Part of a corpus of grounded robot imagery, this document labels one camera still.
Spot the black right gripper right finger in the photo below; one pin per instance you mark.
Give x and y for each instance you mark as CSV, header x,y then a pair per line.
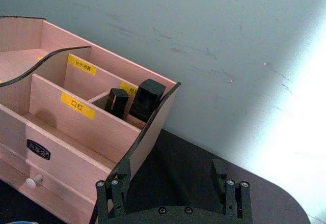
x,y
219,173

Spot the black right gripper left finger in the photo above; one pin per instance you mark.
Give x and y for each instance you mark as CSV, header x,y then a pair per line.
x,y
123,175

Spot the black table cloth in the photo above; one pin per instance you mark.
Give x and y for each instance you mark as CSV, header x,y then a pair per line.
x,y
183,163

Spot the wooden drawer front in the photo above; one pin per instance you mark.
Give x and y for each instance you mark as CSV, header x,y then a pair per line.
x,y
63,196

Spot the pale wooden organiser box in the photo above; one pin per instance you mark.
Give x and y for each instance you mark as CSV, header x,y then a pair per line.
x,y
76,132

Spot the small black square-capped bottle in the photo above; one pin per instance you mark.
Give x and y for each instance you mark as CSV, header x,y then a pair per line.
x,y
117,103

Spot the large black square-capped bottle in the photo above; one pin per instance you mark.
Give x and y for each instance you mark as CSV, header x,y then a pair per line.
x,y
146,99

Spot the yellow label with two characters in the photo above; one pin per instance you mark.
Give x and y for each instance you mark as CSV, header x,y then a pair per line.
x,y
77,106

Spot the yellow label behind bottles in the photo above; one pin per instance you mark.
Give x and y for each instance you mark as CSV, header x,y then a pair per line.
x,y
127,87

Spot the black badge plate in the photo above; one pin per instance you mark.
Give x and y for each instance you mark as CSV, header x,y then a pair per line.
x,y
38,149

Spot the white drawer knob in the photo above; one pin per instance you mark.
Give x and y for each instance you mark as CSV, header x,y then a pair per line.
x,y
33,181

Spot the yellow label with four characters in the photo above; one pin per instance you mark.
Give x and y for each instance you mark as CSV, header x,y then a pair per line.
x,y
82,65

